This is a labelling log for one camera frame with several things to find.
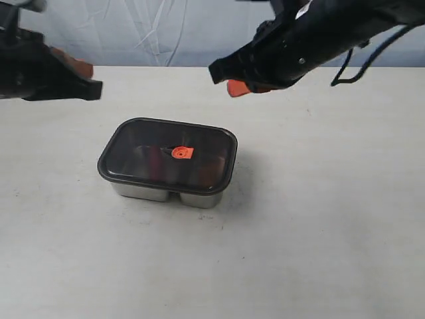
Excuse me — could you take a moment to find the stainless steel lunch box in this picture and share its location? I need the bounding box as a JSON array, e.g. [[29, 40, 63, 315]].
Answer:
[[110, 182, 223, 209]]

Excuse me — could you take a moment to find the dark transparent lid orange seal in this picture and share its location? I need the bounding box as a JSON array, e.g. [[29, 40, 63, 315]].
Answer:
[[97, 118, 238, 195]]

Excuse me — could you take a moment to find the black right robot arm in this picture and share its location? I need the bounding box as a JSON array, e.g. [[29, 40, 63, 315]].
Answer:
[[209, 0, 424, 97]]

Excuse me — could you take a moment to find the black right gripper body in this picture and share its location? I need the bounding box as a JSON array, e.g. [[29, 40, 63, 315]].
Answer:
[[209, 1, 352, 94]]

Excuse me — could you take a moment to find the red sausage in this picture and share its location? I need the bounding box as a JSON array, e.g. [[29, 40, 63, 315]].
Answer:
[[148, 146, 163, 181]]

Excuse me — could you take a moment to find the blue-grey backdrop cloth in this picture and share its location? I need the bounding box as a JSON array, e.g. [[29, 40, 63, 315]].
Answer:
[[0, 0, 425, 68]]

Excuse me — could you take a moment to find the yellow cheese block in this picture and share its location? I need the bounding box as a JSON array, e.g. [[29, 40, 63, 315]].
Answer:
[[198, 157, 225, 189]]

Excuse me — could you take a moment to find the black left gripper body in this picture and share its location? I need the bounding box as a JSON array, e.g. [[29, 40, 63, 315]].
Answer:
[[0, 6, 104, 102]]

